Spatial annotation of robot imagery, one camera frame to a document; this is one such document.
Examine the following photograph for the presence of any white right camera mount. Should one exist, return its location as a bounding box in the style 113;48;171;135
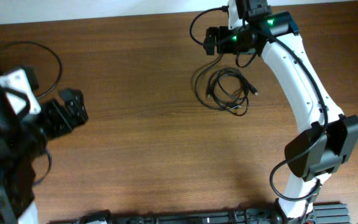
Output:
227;0;244;30

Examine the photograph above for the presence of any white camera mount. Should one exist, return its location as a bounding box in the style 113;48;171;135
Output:
0;67;41;114
227;0;244;30

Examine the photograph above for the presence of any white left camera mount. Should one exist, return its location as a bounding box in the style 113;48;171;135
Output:
0;67;41;114

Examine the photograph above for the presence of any black cable bundle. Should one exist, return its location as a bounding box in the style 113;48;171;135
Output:
193;53;259;118

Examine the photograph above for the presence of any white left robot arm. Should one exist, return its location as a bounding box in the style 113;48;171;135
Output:
0;86;88;223

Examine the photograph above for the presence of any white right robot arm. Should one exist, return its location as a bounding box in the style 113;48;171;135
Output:
201;1;358;223

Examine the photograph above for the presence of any thin black looped cable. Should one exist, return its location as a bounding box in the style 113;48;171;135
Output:
0;40;63;100

